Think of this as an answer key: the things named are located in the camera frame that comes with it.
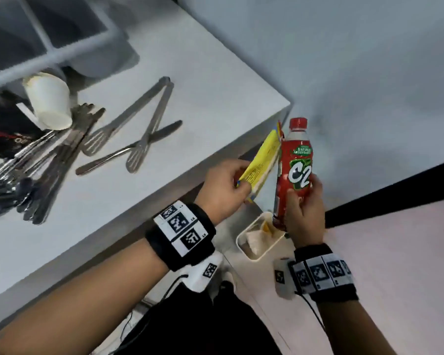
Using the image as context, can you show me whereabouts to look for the person's right hand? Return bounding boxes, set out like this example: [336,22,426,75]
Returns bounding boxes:
[284,173,326,250]

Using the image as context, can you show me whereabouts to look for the person's left hand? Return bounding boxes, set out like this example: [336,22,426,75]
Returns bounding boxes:
[194,158,252,226]

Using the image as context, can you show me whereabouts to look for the red C2 apple bottle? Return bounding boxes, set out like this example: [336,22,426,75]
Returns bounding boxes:
[272,117,314,232]

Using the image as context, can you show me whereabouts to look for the metal tongs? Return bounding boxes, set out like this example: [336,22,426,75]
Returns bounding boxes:
[81,76,175,174]

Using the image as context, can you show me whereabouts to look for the white paper cup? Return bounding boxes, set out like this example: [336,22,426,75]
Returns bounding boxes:
[22,72,74,131]

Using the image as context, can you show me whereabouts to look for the grey cutlery tray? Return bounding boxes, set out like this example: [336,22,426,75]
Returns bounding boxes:
[0,0,140,94]

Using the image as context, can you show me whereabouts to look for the black cup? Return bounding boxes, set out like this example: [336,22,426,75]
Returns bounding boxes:
[0,103,47,159]

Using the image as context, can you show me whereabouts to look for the person's left forearm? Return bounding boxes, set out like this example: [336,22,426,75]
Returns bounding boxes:
[0,238,171,355]

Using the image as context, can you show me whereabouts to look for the person's right forearm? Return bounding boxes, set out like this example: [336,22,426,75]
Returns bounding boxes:
[316,297,397,355]

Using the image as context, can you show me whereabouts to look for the cream waste bin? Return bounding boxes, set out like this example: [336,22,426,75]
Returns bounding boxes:
[236,211,288,262]

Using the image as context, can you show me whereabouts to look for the white countertop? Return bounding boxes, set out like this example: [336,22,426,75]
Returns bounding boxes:
[0,0,292,304]

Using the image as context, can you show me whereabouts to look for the black right wristband with markers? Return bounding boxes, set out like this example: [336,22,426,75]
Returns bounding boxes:
[288,243,359,303]

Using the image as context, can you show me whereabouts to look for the black wristband with markers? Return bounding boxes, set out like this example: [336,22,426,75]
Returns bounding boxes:
[145,200,217,272]
[288,243,359,303]

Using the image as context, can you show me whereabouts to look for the black left wristband with markers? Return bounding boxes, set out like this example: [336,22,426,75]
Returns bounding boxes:
[145,200,217,272]

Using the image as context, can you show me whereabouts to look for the cream shoe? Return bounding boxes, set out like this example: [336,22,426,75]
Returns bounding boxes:
[211,269,237,304]

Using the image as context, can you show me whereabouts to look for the black striped trousers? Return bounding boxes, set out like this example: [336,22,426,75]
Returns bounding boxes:
[111,281,282,355]

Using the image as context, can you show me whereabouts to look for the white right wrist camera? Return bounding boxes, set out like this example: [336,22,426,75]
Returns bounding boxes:
[273,257,296,301]

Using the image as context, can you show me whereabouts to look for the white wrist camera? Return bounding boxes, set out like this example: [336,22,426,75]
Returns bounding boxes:
[273,257,296,301]
[183,250,224,294]

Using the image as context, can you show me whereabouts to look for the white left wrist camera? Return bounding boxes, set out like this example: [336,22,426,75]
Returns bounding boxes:
[183,250,224,294]

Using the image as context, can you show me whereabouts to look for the black right camera cable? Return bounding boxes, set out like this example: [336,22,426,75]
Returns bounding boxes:
[299,293,326,333]

